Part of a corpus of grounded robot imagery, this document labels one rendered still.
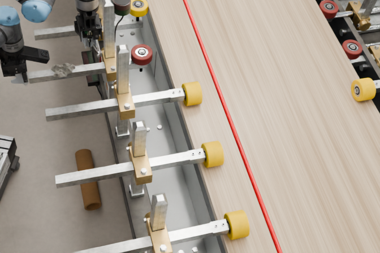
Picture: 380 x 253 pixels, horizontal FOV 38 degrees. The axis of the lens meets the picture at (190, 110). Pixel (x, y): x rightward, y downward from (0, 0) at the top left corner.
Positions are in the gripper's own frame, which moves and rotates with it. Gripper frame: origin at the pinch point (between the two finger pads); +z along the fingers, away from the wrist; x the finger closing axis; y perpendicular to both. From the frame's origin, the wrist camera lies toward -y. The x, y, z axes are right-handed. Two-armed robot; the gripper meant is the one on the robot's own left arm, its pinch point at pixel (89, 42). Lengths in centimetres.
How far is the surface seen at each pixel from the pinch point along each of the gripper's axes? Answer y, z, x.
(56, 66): -2.1, 12.8, -12.0
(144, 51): -1.7, 10.2, 20.3
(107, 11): -3.6, -10.4, 7.3
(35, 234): 21, 101, -33
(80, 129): -33, 101, -4
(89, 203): 14, 93, -6
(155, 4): -25.8, 10.6, 30.1
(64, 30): -25.4, 18.9, -6.6
